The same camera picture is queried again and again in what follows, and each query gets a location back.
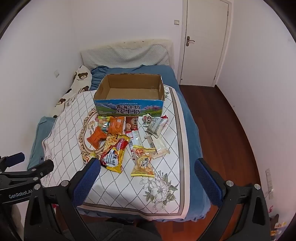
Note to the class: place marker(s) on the yellow cookie packet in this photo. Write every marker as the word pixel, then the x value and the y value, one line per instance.
pixel 143 162

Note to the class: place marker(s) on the small white picture packet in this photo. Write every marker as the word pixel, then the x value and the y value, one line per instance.
pixel 147 120

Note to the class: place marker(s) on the grey white snack packet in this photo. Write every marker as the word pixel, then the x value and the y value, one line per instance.
pixel 156 126

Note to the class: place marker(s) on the dark cloth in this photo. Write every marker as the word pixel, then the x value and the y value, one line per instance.
pixel 120 233

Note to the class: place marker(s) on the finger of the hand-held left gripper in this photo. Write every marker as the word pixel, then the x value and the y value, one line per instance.
pixel 41 168
pixel 15 159

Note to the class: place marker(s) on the small red packet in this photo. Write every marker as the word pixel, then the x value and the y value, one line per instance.
pixel 165 117

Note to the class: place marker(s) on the yellow red noodle snack packet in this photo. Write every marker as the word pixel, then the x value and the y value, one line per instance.
pixel 114 150

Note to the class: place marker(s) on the orange snack packet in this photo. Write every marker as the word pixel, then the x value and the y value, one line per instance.
pixel 116 125
pixel 97 138

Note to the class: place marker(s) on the cream white snack packet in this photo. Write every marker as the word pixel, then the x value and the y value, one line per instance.
pixel 161 148

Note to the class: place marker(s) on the bear print pillow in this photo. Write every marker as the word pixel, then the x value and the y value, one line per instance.
pixel 79 81

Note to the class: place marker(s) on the white quilted pillow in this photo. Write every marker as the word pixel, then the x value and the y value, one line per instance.
pixel 138 53

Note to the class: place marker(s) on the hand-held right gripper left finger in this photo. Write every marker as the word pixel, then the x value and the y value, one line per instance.
pixel 87 182

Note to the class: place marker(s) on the red white snack packet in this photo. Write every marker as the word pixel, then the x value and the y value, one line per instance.
pixel 135 139

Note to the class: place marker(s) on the white door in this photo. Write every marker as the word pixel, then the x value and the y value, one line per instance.
pixel 203 41

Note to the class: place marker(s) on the white barcode snack packet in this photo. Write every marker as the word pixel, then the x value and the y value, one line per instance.
pixel 149 141

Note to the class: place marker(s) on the white power strip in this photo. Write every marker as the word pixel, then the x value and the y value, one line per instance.
pixel 269 180

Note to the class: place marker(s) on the brown snack packet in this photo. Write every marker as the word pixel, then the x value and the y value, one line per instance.
pixel 131 124

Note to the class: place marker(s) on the white floral printed cloth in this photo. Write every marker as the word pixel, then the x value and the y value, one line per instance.
pixel 69 129

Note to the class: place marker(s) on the heap of colourful packets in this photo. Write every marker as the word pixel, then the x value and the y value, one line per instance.
pixel 276 226

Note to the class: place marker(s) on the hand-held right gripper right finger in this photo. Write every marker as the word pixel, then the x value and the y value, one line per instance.
pixel 208 183

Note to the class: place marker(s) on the cardboard box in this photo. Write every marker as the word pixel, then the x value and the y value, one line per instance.
pixel 129 92

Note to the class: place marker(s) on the colourful candy packet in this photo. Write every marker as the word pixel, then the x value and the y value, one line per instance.
pixel 104 125

